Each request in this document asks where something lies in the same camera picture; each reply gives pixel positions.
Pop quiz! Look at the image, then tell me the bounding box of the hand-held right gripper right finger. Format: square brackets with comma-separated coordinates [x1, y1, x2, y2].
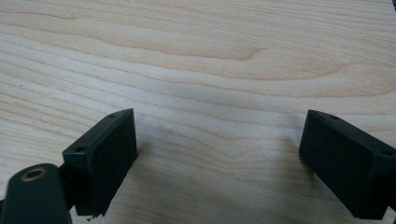
[298, 108, 396, 220]

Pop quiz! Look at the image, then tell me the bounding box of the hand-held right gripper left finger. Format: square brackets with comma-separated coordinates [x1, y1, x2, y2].
[62, 107, 139, 217]

